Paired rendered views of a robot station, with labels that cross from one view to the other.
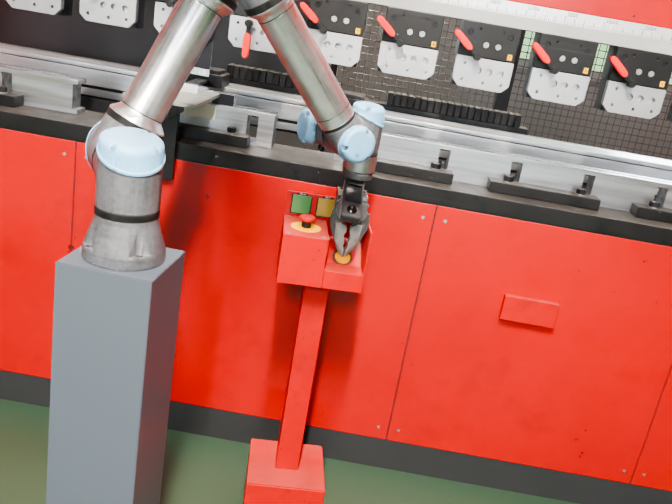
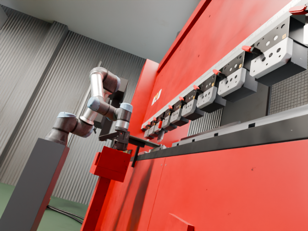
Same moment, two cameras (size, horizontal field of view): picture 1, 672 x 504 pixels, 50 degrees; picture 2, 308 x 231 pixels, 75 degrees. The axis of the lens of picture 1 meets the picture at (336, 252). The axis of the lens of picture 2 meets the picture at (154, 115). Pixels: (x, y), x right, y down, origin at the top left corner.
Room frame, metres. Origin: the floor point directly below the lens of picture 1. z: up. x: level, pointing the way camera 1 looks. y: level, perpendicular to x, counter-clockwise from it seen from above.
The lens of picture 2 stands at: (1.53, -1.16, 0.69)
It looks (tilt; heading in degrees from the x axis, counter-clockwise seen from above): 18 degrees up; 77
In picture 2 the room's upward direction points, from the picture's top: 16 degrees clockwise
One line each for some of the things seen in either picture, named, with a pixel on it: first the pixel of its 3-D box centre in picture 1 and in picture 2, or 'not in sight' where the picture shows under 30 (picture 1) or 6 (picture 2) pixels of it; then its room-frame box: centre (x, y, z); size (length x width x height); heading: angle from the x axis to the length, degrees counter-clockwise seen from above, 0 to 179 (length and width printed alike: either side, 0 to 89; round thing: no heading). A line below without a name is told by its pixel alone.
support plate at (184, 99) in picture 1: (174, 94); (141, 141); (1.86, 0.48, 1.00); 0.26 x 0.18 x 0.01; 179
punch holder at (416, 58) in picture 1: (409, 43); (194, 104); (2.00, -0.10, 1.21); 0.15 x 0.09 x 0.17; 89
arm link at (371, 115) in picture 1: (364, 128); (124, 113); (1.62, -0.02, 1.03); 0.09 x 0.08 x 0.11; 117
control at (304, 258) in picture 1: (323, 240); (110, 161); (1.63, 0.03, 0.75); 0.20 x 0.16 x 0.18; 96
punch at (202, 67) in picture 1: (192, 56); (160, 136); (2.01, 0.48, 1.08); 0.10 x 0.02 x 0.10; 89
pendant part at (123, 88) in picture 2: not in sight; (110, 109); (1.53, 1.74, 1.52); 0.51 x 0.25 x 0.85; 84
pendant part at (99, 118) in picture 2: not in sight; (101, 113); (1.44, 1.70, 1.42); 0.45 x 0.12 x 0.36; 84
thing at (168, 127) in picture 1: (166, 140); (133, 152); (1.82, 0.48, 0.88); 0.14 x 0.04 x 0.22; 179
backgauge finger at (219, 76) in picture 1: (201, 77); not in sight; (2.17, 0.48, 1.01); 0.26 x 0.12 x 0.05; 179
